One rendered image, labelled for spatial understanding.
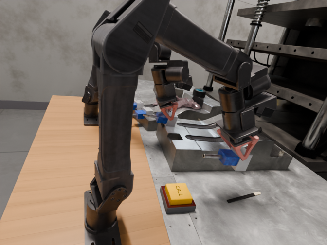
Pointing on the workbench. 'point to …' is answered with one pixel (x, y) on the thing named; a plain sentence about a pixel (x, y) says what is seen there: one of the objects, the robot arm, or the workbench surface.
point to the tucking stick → (243, 197)
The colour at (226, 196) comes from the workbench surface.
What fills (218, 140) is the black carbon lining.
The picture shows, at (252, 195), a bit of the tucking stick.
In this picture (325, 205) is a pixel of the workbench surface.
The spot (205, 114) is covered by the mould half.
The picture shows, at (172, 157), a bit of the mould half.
